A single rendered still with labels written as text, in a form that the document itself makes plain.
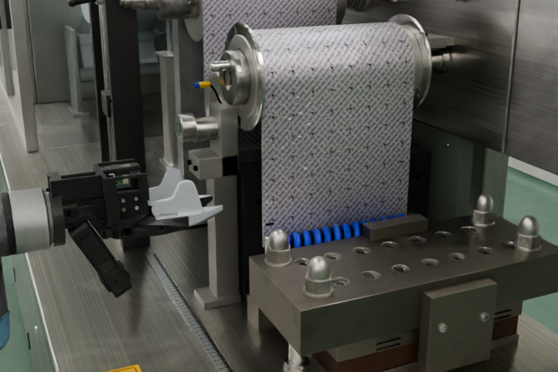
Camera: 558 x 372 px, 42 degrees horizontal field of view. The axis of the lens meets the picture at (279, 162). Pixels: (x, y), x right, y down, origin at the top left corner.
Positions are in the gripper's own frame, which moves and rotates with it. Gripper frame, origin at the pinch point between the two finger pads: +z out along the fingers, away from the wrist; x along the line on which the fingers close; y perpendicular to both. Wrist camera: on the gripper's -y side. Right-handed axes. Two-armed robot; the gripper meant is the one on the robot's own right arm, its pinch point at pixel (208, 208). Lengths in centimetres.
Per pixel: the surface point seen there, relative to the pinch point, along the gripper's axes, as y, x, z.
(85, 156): -17, 94, -2
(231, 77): 16.3, 5.0, 5.6
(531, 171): -96, 228, 274
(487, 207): -3.3, -7.9, 40.0
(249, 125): 9.8, 3.3, 7.4
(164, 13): 23.1, 28.3, 3.2
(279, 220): -3.3, 0.1, 10.4
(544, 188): -103, 215, 272
